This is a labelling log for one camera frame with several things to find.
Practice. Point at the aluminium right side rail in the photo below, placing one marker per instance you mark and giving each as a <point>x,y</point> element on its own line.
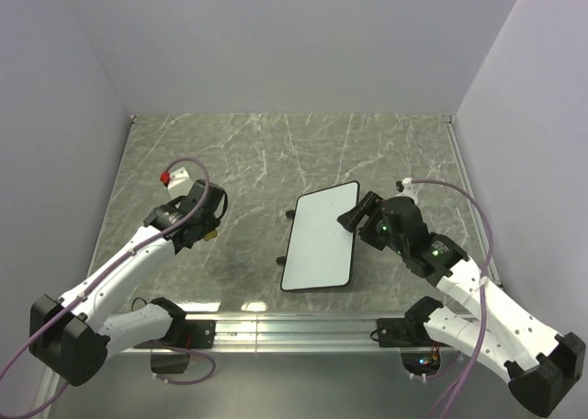
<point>482,234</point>

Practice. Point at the white whiteboard black frame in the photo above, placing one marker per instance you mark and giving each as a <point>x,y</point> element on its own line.
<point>320,251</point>

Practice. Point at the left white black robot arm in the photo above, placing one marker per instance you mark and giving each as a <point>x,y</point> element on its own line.
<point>77,333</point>

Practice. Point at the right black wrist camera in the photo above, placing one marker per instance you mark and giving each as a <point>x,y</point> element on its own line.
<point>403,225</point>

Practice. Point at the yellow black whiteboard eraser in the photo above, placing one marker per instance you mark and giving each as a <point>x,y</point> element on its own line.
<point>210,236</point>

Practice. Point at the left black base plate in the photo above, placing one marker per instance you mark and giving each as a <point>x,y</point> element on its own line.
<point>188,334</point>

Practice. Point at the aluminium rail front frame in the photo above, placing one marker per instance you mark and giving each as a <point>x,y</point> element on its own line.
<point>269,366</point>

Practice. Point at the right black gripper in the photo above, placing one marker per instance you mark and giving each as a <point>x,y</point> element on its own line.
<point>370,206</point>

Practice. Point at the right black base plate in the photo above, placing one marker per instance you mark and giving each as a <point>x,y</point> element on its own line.
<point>395,331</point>

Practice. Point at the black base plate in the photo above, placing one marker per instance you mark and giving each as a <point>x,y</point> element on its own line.
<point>395,331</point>
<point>188,334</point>

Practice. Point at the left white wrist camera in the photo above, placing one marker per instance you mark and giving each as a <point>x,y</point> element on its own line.
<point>177,183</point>

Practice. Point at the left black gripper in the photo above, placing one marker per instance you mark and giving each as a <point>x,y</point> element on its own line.
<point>213,222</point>

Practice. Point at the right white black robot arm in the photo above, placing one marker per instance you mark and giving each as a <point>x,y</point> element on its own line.
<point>539,365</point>

